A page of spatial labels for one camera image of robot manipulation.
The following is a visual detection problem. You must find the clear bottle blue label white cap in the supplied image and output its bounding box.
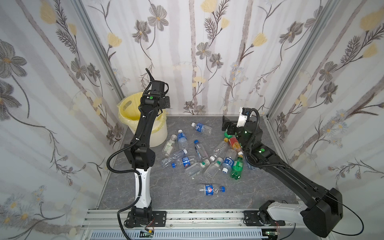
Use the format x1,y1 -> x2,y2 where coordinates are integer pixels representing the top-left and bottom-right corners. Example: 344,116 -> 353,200
191,123 -> 212,136
222,149 -> 238,174

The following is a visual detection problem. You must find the clear bottle Pepsi label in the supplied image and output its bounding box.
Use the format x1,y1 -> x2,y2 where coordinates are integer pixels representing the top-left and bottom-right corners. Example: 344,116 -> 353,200
198,184 -> 226,196

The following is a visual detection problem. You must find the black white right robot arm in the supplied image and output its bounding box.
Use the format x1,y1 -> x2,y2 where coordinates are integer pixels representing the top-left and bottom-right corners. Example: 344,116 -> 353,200
222,117 -> 343,238

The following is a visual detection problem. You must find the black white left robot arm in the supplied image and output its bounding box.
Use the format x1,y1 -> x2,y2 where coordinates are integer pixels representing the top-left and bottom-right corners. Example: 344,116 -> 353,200
106,80 -> 170,232

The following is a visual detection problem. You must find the white bin yellow bag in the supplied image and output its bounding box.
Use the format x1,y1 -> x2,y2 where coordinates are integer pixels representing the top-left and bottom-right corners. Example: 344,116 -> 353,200
117,91 -> 169,148

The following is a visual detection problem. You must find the red label bottle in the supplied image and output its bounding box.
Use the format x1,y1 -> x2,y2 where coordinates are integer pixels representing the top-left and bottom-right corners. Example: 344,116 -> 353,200
229,137 -> 242,153

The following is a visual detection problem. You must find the small green bottle yellow cap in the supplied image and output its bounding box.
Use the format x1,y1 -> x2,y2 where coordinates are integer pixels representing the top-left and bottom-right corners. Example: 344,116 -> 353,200
224,131 -> 234,143

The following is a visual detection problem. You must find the clear ribbed bottle white cap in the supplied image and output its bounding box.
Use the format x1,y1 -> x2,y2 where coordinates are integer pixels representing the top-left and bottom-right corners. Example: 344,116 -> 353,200
209,138 -> 229,162

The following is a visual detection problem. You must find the clear bottle blue cap right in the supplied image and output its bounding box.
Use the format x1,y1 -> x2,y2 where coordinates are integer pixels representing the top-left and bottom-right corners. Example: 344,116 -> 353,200
245,157 -> 257,170

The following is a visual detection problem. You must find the clear bottle blue label upright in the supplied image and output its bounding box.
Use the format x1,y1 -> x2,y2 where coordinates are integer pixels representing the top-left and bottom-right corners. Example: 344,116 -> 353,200
177,130 -> 188,150

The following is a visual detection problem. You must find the crushed clear bottle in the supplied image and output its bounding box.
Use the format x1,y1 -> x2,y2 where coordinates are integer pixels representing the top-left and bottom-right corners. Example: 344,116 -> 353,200
161,149 -> 188,168

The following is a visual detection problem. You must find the clear square bottle green band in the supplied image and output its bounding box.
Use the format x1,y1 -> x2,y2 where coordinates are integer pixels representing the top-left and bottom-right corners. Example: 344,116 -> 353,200
185,159 -> 210,179

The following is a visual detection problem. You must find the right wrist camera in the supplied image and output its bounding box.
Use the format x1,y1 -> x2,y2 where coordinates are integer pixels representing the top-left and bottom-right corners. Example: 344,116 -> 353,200
237,108 -> 250,128

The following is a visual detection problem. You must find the aluminium mounting rail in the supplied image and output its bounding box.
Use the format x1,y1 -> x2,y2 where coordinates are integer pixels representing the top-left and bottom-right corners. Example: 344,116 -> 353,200
79,209 -> 319,240

